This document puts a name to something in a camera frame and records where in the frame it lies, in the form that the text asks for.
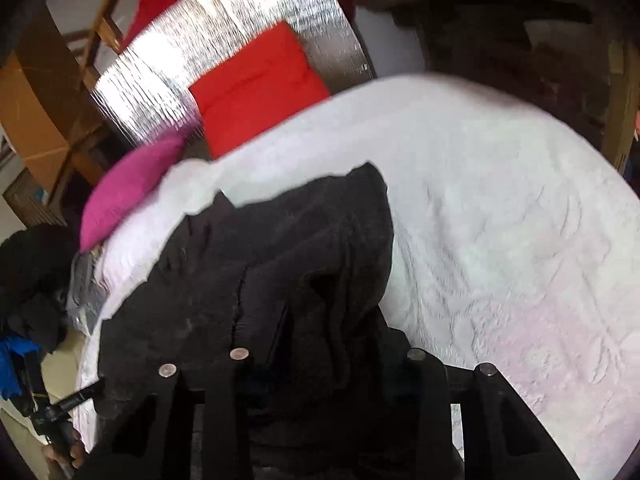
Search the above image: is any silver foil insulation board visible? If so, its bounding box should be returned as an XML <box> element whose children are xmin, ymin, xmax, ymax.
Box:
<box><xmin>92</xmin><ymin>0</ymin><xmax>378</xmax><ymax>136</ymax></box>

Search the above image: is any blue jacket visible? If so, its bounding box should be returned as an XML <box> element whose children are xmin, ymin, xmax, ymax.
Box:
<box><xmin>0</xmin><ymin>337</ymin><xmax>43</xmax><ymax>401</ymax></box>

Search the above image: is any grey garment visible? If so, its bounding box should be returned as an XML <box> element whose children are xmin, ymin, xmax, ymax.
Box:
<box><xmin>65</xmin><ymin>250</ymin><xmax>108</xmax><ymax>336</ymax></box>

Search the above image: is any white bed blanket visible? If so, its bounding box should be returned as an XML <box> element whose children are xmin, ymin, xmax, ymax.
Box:
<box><xmin>80</xmin><ymin>74</ymin><xmax>640</xmax><ymax>480</ymax></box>

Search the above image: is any person's left hand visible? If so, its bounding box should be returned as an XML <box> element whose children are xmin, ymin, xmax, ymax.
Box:
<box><xmin>44</xmin><ymin>427</ymin><xmax>90</xmax><ymax>471</ymax></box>

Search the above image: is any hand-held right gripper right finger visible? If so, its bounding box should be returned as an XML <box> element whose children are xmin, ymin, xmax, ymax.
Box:
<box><xmin>400</xmin><ymin>347</ymin><xmax>581</xmax><ymax>480</ymax></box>

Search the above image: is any beige sofa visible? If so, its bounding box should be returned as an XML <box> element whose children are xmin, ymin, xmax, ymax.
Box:
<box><xmin>0</xmin><ymin>330</ymin><xmax>93</xmax><ymax>461</ymax></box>

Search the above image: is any pink pillow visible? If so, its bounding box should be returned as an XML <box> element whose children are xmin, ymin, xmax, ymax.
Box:
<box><xmin>80</xmin><ymin>127</ymin><xmax>198</xmax><ymax>252</ymax></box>

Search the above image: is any red pillow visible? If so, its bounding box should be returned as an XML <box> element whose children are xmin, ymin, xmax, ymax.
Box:
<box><xmin>189</xmin><ymin>21</ymin><xmax>332</xmax><ymax>160</ymax></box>

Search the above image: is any black puffer jacket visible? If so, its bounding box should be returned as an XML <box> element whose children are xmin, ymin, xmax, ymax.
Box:
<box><xmin>97</xmin><ymin>162</ymin><xmax>466</xmax><ymax>480</ymax></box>

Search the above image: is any black coat pile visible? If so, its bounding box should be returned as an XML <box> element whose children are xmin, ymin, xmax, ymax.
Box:
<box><xmin>0</xmin><ymin>225</ymin><xmax>83</xmax><ymax>356</ymax></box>

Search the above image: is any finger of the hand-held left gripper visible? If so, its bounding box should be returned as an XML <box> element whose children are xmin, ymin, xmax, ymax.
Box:
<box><xmin>57</xmin><ymin>379</ymin><xmax>107</xmax><ymax>411</ymax></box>

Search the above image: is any brown wooden column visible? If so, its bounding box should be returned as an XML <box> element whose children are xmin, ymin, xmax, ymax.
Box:
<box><xmin>0</xmin><ymin>10</ymin><xmax>106</xmax><ymax>196</ymax></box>

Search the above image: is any wooden stair railing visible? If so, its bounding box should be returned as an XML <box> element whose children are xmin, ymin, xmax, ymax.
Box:
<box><xmin>80</xmin><ymin>0</ymin><xmax>156</xmax><ymax>91</ymax></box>

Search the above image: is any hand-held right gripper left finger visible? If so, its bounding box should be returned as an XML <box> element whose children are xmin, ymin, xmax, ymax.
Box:
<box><xmin>107</xmin><ymin>347</ymin><xmax>261</xmax><ymax>480</ymax></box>

